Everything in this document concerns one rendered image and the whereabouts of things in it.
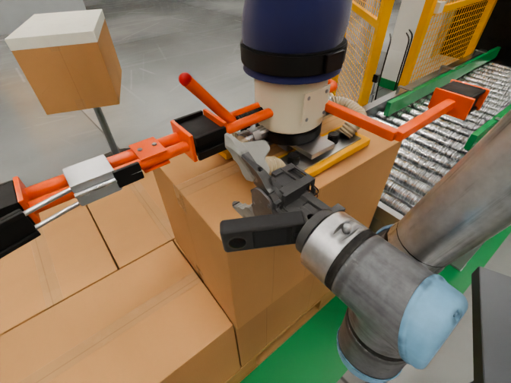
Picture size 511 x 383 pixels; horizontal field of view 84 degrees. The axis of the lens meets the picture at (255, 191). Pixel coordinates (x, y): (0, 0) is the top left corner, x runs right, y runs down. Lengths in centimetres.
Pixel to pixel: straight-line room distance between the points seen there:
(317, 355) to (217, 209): 100
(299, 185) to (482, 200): 21
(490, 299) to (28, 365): 117
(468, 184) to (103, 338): 93
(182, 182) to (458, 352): 141
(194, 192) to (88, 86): 139
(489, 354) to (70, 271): 117
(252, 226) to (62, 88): 173
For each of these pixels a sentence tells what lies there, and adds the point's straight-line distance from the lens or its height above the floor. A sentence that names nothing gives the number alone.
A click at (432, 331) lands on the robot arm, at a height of 111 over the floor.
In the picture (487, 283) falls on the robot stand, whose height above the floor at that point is 75.
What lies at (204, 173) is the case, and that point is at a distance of 72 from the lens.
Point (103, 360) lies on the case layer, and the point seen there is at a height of 54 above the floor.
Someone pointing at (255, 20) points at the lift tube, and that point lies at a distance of 61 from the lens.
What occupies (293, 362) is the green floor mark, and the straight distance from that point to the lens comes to 145.
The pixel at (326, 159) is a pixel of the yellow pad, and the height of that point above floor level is 97.
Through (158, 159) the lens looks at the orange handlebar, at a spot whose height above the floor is 108.
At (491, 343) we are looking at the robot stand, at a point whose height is 75.
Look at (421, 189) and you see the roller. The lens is 144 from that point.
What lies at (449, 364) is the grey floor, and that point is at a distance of 165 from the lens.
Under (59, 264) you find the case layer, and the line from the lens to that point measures 123.
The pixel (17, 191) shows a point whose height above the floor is 110.
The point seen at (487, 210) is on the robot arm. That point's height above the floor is 116.
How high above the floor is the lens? 139
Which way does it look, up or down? 43 degrees down
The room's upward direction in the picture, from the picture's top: 1 degrees counter-clockwise
